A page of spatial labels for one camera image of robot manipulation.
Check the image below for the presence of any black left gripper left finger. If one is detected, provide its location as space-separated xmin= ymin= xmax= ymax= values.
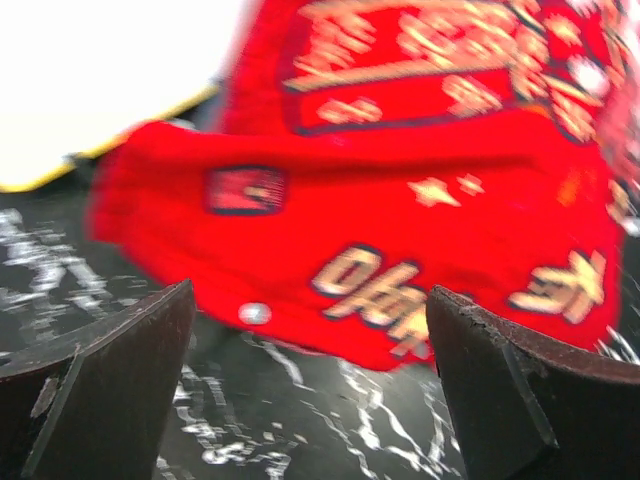
xmin=1 ymin=280 xmax=196 ymax=480

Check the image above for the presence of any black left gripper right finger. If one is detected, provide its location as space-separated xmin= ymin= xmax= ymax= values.
xmin=428 ymin=286 xmax=639 ymax=479

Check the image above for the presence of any red patterned pillowcase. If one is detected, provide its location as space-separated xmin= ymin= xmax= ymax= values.
xmin=89 ymin=1 xmax=637 ymax=370

